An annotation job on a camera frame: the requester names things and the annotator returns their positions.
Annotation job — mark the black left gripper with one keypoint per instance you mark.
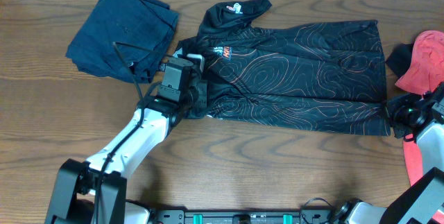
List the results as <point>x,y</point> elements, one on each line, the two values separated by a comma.
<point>202,91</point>

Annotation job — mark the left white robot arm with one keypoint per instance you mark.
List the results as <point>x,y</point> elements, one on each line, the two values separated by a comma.
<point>94,191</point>

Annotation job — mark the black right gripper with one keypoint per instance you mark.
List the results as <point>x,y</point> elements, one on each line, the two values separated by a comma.
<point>392,106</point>

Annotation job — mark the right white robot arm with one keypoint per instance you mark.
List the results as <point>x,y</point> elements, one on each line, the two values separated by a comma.
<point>422,202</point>

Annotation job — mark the red mesh garment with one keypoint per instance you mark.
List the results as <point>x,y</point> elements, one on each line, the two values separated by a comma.
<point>424,74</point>

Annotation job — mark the black garment under red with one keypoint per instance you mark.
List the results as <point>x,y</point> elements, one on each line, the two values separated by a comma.
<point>399,60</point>

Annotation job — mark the black orange patterned jersey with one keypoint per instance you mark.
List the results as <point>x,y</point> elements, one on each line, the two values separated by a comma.
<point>325,76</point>

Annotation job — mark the folded navy blue garment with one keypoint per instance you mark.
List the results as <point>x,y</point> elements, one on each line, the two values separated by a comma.
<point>124,36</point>

